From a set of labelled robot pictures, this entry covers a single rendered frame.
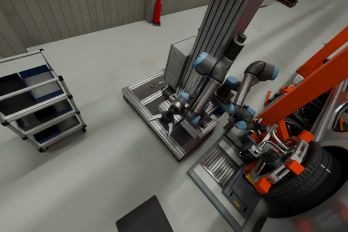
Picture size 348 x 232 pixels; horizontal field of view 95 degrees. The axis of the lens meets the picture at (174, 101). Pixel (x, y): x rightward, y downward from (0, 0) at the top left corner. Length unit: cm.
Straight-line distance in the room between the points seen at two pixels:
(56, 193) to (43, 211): 16
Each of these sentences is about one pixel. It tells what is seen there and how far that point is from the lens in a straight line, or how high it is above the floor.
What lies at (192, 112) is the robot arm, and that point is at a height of 117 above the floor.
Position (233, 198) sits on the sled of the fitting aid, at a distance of 228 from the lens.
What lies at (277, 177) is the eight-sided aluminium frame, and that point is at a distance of 157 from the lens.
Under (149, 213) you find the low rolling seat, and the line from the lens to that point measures 177.
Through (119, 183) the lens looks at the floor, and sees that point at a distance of 213.
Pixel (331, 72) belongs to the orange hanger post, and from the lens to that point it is 172.
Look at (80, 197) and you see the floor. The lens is 217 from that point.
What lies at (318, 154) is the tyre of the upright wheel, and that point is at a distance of 165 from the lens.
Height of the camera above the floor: 210
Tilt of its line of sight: 52 degrees down
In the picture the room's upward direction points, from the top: 21 degrees clockwise
